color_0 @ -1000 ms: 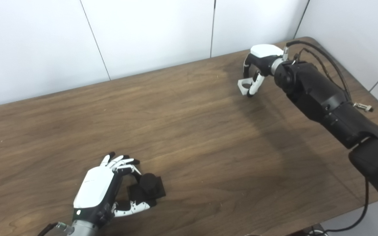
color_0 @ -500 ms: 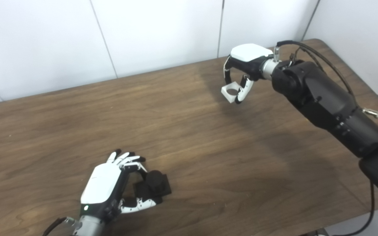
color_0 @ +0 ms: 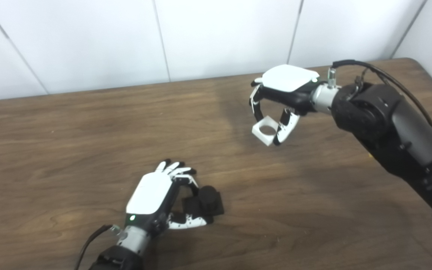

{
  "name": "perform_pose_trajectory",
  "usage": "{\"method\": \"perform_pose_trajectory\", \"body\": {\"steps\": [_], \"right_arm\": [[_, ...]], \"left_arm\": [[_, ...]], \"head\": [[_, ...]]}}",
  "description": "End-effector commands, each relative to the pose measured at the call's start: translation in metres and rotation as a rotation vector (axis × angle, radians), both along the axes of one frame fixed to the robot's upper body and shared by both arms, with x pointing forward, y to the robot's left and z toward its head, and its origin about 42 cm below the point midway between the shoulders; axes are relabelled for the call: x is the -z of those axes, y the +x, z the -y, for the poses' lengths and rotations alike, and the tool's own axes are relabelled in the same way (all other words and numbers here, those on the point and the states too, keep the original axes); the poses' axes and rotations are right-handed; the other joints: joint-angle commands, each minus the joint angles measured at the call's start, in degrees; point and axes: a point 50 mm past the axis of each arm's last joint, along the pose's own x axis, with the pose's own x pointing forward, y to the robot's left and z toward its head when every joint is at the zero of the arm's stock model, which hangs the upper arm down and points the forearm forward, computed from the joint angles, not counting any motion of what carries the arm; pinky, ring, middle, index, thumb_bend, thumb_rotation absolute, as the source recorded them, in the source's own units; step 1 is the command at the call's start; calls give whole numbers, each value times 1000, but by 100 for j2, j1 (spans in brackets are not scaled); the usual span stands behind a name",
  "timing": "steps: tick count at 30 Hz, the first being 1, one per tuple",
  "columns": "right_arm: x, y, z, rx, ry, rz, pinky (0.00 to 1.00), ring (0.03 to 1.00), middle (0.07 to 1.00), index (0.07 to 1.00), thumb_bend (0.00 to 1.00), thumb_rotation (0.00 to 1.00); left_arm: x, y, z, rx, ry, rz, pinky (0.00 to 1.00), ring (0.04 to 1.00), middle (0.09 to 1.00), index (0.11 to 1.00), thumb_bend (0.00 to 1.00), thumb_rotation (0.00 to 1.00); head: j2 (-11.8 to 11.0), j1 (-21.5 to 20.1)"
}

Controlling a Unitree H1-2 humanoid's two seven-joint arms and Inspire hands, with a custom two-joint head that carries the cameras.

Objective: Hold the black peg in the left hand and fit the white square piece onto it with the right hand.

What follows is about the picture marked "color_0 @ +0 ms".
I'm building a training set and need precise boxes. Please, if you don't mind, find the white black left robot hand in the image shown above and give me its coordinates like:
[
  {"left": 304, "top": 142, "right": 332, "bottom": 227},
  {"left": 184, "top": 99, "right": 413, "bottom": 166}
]
[{"left": 125, "top": 159, "right": 208, "bottom": 236}]

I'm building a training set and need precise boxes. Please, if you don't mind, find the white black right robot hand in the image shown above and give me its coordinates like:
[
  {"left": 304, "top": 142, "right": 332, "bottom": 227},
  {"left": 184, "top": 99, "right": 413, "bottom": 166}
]
[{"left": 249, "top": 64, "right": 321, "bottom": 147}]

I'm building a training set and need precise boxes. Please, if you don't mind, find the black peg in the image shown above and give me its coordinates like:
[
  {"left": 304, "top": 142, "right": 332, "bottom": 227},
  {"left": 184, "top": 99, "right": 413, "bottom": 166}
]
[{"left": 182, "top": 185, "right": 225, "bottom": 222}]

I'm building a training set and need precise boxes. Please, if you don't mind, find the white square piece with hole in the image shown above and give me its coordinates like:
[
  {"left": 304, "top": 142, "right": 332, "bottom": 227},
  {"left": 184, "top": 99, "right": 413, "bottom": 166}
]
[{"left": 252, "top": 116, "right": 279, "bottom": 146}]

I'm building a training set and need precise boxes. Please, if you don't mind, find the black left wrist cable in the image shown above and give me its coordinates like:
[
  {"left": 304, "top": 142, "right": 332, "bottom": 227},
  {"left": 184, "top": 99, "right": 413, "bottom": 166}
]
[{"left": 74, "top": 224, "right": 121, "bottom": 270}]

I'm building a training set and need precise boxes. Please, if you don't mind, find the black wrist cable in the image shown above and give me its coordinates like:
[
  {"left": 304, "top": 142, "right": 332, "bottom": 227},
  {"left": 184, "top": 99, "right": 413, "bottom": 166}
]
[
  {"left": 327, "top": 59, "right": 432, "bottom": 130},
  {"left": 74, "top": 224, "right": 121, "bottom": 270}
]

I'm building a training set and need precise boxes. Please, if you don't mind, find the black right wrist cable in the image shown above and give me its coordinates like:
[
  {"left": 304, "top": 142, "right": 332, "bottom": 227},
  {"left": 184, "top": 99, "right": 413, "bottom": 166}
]
[{"left": 327, "top": 59, "right": 432, "bottom": 130}]

